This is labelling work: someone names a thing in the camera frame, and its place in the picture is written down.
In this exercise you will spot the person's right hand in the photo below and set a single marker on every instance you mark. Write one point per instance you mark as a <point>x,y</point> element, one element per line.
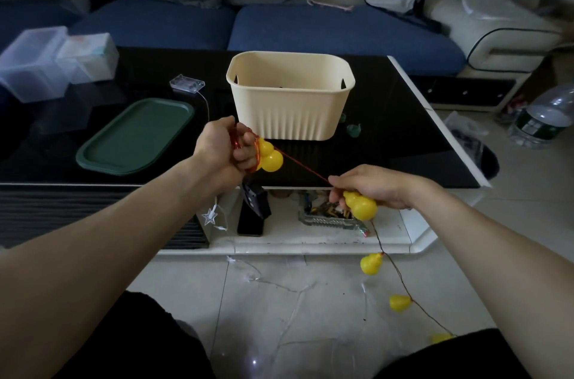
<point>385,186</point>

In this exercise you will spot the person's left hand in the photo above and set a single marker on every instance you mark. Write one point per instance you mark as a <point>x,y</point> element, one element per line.
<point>217,145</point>

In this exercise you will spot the person's left thumb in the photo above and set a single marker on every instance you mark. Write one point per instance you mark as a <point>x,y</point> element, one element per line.
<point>245,134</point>

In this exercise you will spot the person's right thumb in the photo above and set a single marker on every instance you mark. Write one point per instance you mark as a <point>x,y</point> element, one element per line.
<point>337,196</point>

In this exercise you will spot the yellow plastic gourd ornament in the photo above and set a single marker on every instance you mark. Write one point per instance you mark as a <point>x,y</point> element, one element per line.
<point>371,264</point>
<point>441,338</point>
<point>399,303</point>
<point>270,158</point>
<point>362,206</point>

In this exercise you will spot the person's right forearm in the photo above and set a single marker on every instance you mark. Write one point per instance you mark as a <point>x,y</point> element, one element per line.
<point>493,266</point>

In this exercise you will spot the person's left forearm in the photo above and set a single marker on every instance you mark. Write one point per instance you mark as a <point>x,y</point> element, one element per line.
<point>98,257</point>

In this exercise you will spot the glass ashtray with clutter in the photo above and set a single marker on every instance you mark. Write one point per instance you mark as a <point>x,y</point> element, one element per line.
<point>329,215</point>

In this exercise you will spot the cream ribbed plastic basket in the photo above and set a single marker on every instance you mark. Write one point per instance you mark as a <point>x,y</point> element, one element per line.
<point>289,100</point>

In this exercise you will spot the small green plastic piece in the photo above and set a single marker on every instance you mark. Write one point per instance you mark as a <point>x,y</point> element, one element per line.
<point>353,130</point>

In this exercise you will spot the clear plastic battery box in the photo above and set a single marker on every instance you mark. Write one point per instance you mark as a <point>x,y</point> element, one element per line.
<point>187,83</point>

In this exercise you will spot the black and white coffee table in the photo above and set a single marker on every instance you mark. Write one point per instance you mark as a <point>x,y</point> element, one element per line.
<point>403,154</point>

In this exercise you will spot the black box under table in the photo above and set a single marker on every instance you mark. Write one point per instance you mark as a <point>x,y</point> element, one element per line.
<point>252,213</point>

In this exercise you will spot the clear star light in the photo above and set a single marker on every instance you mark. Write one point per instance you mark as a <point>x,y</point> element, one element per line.
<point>210,216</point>

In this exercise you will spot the dark green plastic tray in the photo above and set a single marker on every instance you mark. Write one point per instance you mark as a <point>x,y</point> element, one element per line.
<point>134,136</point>

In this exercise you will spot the blue sofa seat cushion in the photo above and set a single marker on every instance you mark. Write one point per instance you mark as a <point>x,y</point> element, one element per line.
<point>345,35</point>
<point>152,24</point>

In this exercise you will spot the clear plastic bag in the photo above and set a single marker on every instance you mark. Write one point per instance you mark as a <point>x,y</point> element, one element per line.
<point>464,125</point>

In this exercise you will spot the black plastic bag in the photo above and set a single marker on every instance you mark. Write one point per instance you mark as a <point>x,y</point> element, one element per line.
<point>488,161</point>

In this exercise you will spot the black drawer unit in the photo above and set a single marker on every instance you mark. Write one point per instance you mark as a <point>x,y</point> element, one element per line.
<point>466,90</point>

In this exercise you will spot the white tissue pack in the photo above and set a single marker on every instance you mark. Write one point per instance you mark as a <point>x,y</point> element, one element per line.
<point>89,56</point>

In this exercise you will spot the large clear water bottle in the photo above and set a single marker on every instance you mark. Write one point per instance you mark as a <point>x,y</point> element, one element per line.
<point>545,116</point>

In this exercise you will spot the clear plastic storage box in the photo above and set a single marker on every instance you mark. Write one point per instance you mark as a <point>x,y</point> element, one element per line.
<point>33,62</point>

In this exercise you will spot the white leather sofa section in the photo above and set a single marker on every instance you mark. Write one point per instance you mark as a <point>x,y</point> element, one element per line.
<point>497,40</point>

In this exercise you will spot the black shorts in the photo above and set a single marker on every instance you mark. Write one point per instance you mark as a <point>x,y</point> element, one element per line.
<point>134,338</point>

